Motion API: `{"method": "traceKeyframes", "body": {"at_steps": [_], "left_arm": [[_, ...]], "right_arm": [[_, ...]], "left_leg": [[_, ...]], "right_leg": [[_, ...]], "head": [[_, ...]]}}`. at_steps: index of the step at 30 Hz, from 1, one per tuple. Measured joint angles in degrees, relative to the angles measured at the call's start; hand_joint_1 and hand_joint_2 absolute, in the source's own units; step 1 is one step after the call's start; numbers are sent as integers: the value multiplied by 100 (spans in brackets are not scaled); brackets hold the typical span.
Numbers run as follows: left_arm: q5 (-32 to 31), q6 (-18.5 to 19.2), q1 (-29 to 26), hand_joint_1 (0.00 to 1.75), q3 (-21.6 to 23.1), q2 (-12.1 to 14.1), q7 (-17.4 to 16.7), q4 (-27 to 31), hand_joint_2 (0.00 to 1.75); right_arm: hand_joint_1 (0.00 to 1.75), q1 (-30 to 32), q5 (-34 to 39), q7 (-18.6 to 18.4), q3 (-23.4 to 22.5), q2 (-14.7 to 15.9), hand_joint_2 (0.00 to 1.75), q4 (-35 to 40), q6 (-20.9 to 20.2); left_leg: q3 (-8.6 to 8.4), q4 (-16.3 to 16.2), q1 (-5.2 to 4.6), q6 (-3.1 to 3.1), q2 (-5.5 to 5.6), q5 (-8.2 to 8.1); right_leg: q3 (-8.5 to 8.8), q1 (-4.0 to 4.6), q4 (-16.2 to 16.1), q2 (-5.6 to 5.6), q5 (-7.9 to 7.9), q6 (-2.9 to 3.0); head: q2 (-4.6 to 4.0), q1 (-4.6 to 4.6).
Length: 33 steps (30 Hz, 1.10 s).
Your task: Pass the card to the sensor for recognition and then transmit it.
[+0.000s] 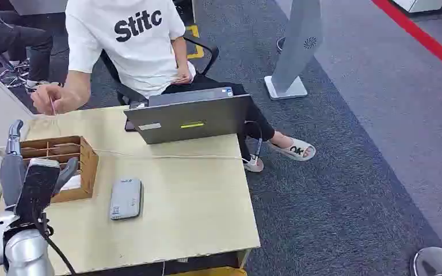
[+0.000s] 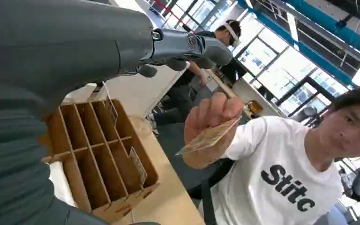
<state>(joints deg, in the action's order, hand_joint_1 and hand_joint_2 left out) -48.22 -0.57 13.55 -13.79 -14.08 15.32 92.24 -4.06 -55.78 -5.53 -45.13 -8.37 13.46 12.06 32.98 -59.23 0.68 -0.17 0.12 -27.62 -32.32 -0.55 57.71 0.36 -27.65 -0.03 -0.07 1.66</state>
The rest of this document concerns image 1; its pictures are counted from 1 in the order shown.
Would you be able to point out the white card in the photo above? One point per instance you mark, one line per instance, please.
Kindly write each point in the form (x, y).
(71, 183)

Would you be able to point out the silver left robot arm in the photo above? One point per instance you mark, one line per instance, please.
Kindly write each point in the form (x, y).
(24, 247)

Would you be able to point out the person's right hand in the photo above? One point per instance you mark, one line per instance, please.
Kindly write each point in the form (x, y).
(55, 99)

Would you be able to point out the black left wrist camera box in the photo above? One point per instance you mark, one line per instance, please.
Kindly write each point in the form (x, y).
(38, 188)

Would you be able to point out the seated person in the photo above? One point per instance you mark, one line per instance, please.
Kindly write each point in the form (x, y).
(133, 42)

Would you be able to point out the yellow floor tape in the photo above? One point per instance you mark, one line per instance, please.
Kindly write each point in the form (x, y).
(195, 42)

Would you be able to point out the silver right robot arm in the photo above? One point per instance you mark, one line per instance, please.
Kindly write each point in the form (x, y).
(436, 263)

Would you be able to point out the grey power bank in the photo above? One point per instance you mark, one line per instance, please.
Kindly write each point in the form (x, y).
(125, 199)

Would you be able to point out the white slipper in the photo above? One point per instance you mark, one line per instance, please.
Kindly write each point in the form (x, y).
(295, 149)
(253, 164)

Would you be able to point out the wooden card box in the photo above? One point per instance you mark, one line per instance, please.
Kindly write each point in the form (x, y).
(87, 163)

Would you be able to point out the chair wheel base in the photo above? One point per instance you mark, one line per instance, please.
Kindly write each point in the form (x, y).
(13, 74)

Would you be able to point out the person's left hand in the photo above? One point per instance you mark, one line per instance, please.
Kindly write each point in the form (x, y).
(183, 76)

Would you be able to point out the person in dark clothing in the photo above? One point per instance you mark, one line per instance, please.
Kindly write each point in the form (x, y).
(19, 36)

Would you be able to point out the grey laptop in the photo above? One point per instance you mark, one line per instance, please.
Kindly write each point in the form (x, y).
(190, 120)

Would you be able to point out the black office chair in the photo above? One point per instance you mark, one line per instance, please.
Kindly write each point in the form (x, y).
(123, 93)

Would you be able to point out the person's hand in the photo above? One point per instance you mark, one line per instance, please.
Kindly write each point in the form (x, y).
(55, 99)
(183, 76)

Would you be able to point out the white machine base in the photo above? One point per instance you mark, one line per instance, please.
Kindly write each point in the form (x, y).
(423, 4)

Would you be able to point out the yellow object under desk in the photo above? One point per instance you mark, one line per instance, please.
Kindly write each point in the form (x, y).
(209, 272)

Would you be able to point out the white kiosk stand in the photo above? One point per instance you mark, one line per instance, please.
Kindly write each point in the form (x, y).
(297, 45)

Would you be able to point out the red floor tape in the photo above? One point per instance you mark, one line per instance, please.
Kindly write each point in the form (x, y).
(423, 37)

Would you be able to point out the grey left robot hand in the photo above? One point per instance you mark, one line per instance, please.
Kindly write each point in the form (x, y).
(12, 179)

